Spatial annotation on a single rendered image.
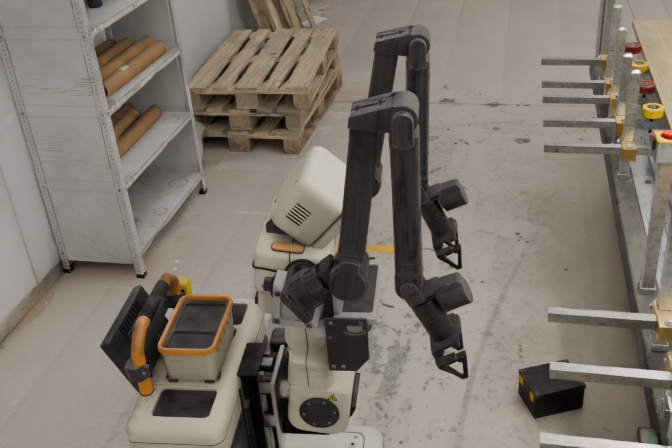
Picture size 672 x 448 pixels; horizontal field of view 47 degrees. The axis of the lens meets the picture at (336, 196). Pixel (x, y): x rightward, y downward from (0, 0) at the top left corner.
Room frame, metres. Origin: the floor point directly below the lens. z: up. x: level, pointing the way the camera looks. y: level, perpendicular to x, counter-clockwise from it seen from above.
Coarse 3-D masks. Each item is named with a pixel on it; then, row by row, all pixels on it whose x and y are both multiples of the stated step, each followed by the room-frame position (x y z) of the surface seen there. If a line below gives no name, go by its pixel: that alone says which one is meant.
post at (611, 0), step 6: (612, 0) 3.57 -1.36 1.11; (612, 6) 3.57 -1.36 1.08; (606, 12) 3.59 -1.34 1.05; (606, 18) 3.58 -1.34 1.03; (606, 24) 3.58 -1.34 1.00; (606, 30) 3.58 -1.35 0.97; (606, 36) 3.57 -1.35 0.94; (606, 42) 3.57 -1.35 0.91; (606, 48) 3.57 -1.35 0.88; (606, 54) 3.57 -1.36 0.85; (600, 72) 3.59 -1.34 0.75; (600, 78) 3.58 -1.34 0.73
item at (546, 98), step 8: (544, 96) 3.13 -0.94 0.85; (552, 96) 3.12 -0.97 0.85; (560, 96) 3.12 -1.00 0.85; (568, 96) 3.11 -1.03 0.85; (576, 96) 3.10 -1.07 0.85; (584, 96) 3.10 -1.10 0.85; (592, 96) 3.09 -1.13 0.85; (600, 96) 3.08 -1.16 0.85; (608, 96) 3.08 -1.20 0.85; (640, 96) 3.05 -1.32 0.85; (640, 104) 3.03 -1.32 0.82
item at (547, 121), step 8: (544, 120) 2.89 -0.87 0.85; (552, 120) 2.88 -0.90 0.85; (560, 120) 2.87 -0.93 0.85; (568, 120) 2.86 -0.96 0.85; (576, 120) 2.86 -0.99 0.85; (584, 120) 2.85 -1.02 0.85; (592, 120) 2.84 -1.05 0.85; (600, 120) 2.84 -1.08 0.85; (608, 120) 2.83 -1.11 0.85; (640, 120) 2.81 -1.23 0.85; (648, 120) 2.80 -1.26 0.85; (656, 120) 2.80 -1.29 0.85; (640, 128) 2.79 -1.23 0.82; (648, 128) 2.78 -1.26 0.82; (656, 128) 2.78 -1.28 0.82
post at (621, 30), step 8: (624, 32) 3.09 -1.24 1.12; (616, 40) 3.11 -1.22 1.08; (624, 40) 3.09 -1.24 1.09; (616, 48) 3.09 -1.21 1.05; (624, 48) 3.08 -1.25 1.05; (616, 56) 3.09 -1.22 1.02; (616, 64) 3.09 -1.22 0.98; (616, 72) 3.09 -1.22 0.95; (616, 80) 3.09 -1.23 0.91; (616, 88) 3.09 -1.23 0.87; (608, 112) 3.12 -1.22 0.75
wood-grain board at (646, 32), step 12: (636, 24) 3.83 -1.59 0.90; (648, 24) 3.82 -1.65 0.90; (660, 24) 3.80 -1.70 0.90; (636, 36) 3.70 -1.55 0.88; (648, 36) 3.64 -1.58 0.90; (660, 36) 3.62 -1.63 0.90; (648, 48) 3.47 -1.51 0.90; (660, 48) 3.46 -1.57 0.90; (648, 60) 3.32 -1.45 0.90; (660, 60) 3.30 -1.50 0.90; (648, 72) 3.23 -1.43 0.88; (660, 72) 3.16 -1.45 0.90; (660, 84) 3.03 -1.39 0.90; (660, 96) 2.90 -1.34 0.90
